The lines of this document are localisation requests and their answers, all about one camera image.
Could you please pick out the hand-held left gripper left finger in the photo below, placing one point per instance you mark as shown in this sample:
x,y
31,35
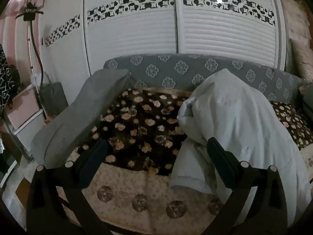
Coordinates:
x,y
94,159

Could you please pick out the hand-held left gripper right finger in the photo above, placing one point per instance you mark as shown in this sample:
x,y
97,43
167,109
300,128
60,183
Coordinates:
x,y
220,159

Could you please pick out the large white garment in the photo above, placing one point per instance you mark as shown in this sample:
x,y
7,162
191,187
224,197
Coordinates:
x,y
244,117

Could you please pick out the grey cloth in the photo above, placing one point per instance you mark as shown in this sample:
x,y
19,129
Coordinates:
x,y
80,107

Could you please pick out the brown floral blanket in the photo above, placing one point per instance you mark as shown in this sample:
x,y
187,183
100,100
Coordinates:
x,y
139,122

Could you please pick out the grey bag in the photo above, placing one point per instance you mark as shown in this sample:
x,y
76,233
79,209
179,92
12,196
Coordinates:
x,y
52,98

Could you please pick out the pink drawer unit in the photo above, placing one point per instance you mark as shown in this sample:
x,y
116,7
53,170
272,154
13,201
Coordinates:
x,y
24,107

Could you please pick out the grey patterned sofa back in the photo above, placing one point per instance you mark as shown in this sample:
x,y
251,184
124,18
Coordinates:
x,y
190,68

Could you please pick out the grey cushion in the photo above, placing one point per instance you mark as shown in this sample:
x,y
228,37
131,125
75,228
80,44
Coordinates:
x,y
307,98

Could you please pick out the black white patterned cloth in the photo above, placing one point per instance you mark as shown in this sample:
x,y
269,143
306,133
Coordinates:
x,y
7,78

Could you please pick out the white louvred wardrobe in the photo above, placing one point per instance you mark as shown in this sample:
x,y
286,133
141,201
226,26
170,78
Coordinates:
x,y
137,29

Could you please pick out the beige fuzzy blanket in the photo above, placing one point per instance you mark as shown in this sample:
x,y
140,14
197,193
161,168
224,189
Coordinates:
x,y
298,34

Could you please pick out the black clip stand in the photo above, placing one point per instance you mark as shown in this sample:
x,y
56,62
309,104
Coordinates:
x,y
30,12

